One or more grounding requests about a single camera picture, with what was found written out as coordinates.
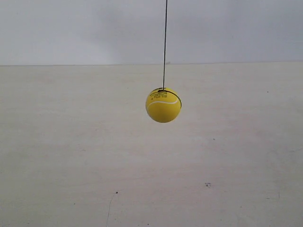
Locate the yellow tennis ball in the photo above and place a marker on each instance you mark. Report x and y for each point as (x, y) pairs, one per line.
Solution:
(163, 105)

